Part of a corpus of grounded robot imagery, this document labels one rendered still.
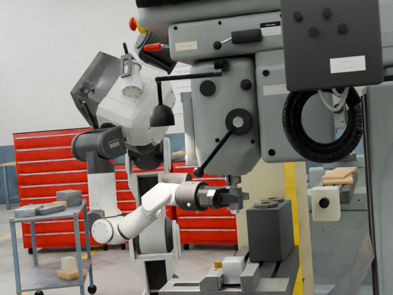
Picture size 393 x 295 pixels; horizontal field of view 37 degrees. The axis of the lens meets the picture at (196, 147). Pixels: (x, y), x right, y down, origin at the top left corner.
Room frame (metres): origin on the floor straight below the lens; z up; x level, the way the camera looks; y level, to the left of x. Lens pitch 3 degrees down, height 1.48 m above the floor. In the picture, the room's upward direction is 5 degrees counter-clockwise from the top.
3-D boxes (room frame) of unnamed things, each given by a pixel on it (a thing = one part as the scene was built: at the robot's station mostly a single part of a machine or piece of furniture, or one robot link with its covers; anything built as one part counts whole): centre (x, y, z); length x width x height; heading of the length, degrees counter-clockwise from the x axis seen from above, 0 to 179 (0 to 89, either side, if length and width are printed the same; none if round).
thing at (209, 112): (1.65, -0.10, 1.47); 0.21 x 0.19 x 0.32; 166
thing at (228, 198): (1.63, -0.08, 1.24); 0.06 x 0.02 x 0.03; 54
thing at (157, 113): (1.66, 0.09, 1.49); 0.07 x 0.07 x 0.06
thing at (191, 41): (1.64, -0.14, 1.68); 0.34 x 0.24 x 0.10; 76
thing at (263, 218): (2.16, -0.25, 1.04); 0.22 x 0.12 x 0.20; 158
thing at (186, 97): (1.68, 0.01, 1.45); 0.04 x 0.04 x 0.21; 76
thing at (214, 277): (1.58, -0.02, 1.03); 0.12 x 0.06 x 0.04; 166
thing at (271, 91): (1.60, -0.28, 1.47); 0.24 x 0.19 x 0.26; 166
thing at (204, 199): (1.71, -0.02, 1.24); 0.13 x 0.12 x 0.10; 144
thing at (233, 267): (1.57, -0.08, 1.05); 0.06 x 0.05 x 0.06; 166
